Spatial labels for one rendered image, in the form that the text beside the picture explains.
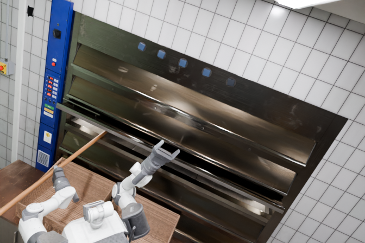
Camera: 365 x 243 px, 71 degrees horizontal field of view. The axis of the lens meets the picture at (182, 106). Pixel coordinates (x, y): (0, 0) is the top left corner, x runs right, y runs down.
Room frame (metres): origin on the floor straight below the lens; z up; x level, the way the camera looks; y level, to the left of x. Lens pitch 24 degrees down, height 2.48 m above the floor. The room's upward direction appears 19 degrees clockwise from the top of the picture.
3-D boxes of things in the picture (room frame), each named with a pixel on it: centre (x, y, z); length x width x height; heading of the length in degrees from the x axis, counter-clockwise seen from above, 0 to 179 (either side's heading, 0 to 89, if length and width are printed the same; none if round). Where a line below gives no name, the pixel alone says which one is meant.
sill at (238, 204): (1.70, 0.00, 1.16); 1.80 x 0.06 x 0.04; 80
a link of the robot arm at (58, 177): (1.20, 0.57, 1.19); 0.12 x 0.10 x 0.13; 46
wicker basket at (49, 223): (1.51, 0.62, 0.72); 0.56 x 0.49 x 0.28; 82
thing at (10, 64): (1.89, 1.49, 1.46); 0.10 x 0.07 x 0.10; 80
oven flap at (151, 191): (1.67, 0.00, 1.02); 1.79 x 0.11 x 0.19; 80
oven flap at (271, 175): (1.67, 0.00, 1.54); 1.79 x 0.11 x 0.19; 80
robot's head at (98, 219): (0.85, 0.19, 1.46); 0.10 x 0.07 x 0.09; 136
